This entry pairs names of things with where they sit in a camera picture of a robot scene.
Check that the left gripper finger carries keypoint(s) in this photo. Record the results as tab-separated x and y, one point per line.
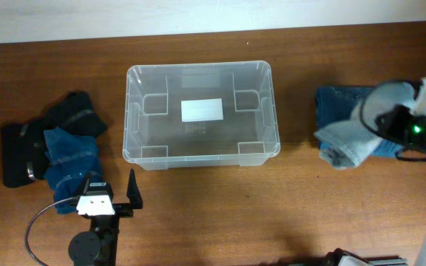
133	192
83	186

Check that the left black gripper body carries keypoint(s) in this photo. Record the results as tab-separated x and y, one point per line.
120	210

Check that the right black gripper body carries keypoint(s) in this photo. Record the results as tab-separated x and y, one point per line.
404	128

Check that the light grey jeans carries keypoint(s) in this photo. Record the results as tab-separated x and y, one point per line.
353	140

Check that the dark blue jeans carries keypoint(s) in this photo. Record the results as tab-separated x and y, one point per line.
336	103

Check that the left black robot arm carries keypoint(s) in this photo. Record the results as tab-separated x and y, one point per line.
99	244

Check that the teal blue folded garment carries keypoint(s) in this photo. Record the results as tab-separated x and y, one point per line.
71	158

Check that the black folded garment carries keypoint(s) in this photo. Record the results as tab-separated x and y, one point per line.
23	145

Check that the clear plastic storage bin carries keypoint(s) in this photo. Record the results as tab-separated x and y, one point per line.
156	138

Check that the white label in bin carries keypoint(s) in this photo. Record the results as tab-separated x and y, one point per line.
201	110

